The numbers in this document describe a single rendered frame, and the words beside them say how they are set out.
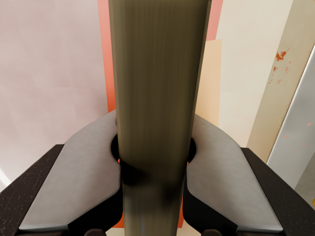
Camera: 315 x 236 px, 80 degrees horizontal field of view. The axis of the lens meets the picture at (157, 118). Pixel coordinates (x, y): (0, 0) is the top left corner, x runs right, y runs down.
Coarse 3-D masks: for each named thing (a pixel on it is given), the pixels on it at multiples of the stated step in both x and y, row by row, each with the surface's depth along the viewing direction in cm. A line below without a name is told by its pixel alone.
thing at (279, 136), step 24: (312, 0) 12; (288, 24) 14; (312, 24) 12; (288, 48) 14; (312, 48) 12; (288, 72) 14; (312, 72) 13; (264, 96) 17; (288, 96) 14; (312, 96) 13; (264, 120) 17; (288, 120) 14; (312, 120) 14; (264, 144) 17; (288, 144) 15; (312, 144) 15; (288, 168) 17
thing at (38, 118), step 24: (0, 96) 17; (24, 96) 17; (48, 96) 17; (72, 96) 17; (96, 96) 17; (0, 120) 18; (24, 120) 18; (48, 120) 18; (72, 120) 18; (0, 144) 19; (24, 144) 19; (48, 144) 19; (0, 168) 21; (24, 168) 21
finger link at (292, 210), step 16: (256, 160) 8; (256, 176) 7; (272, 176) 7; (272, 192) 6; (288, 192) 6; (272, 208) 6; (288, 208) 6; (304, 208) 6; (288, 224) 5; (304, 224) 5
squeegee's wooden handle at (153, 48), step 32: (128, 0) 5; (160, 0) 5; (192, 0) 5; (128, 32) 5; (160, 32) 5; (192, 32) 5; (128, 64) 6; (160, 64) 6; (192, 64) 6; (128, 96) 6; (160, 96) 6; (192, 96) 6; (128, 128) 7; (160, 128) 7; (192, 128) 8; (128, 160) 8; (160, 160) 8; (128, 192) 9; (160, 192) 8; (128, 224) 10; (160, 224) 10
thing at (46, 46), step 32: (0, 0) 13; (32, 0) 13; (64, 0) 13; (96, 0) 13; (0, 32) 14; (32, 32) 14; (64, 32) 14; (96, 32) 14; (0, 64) 15; (32, 64) 15; (64, 64) 15; (96, 64) 15
